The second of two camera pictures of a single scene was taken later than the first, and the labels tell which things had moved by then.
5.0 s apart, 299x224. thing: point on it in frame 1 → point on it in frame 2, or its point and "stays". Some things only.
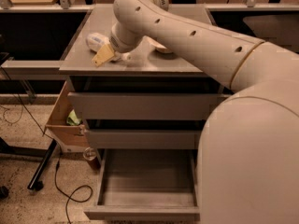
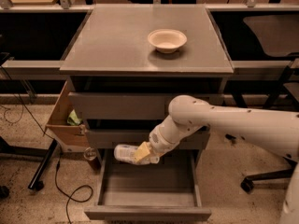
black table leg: (35, 182) stays
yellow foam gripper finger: (104, 54) → (149, 154)
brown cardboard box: (67, 137) stays
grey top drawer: (146, 105) stays
